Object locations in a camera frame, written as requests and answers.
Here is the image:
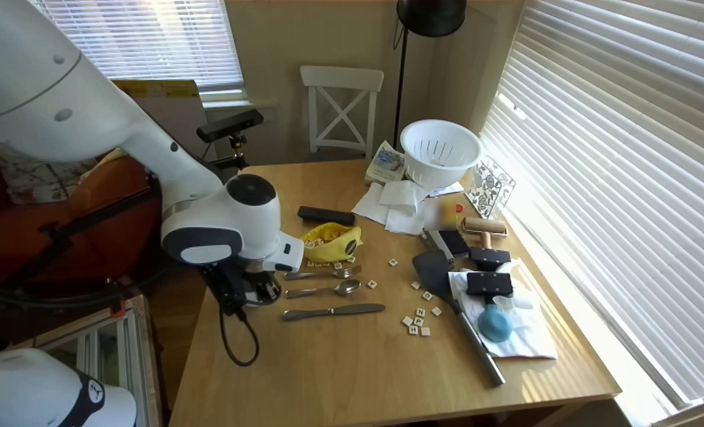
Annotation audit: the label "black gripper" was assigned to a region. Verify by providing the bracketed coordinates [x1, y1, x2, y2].
[203, 261, 283, 311]

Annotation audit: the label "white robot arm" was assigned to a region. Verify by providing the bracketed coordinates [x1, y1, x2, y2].
[0, 0, 303, 314]

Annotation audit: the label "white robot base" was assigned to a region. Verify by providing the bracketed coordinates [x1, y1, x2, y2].
[0, 349, 139, 427]

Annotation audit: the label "black remote control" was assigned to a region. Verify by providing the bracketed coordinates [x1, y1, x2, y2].
[300, 206, 357, 225]

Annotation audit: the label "silver spoon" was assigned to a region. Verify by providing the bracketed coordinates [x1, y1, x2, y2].
[286, 280, 358, 298]

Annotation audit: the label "silver table knife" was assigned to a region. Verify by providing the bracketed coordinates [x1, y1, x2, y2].
[283, 304, 387, 323]

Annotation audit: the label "orange sofa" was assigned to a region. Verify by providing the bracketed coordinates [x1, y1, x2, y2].
[0, 150, 159, 284]

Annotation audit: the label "white paper napkins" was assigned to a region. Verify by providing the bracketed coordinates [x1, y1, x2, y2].
[354, 179, 437, 234]

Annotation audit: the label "blue white packet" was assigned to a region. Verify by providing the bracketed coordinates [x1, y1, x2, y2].
[365, 142, 405, 182]

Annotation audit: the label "black spatula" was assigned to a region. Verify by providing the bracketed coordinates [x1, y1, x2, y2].
[412, 252, 506, 386]

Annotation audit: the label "white wooden chair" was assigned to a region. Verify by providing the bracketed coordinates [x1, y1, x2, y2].
[300, 63, 385, 156]

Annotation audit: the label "red yellow small toys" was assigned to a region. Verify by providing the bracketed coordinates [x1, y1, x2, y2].
[440, 200, 465, 223]

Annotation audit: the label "patterned white cushion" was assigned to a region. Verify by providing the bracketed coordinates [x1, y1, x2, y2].
[0, 151, 95, 204]

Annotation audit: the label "white colander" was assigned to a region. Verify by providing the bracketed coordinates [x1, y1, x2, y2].
[402, 118, 482, 189]

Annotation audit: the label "black box on cloth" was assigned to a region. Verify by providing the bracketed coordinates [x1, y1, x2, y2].
[467, 271, 515, 296]

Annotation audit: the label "small black box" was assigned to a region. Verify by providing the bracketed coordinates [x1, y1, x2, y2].
[470, 246, 511, 271]

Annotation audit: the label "blue ball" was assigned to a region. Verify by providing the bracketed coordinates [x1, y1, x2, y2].
[480, 306, 513, 341]

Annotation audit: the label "patterned clear packet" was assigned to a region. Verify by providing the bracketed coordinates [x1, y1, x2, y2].
[467, 159, 518, 217]

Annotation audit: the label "white cloth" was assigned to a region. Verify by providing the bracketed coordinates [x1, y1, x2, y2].
[448, 271, 557, 357]

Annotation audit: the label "black floor lamp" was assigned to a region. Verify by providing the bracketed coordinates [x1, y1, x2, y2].
[391, 0, 470, 150]

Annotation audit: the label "black camera on stand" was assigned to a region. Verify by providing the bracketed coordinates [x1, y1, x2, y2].
[197, 109, 264, 177]

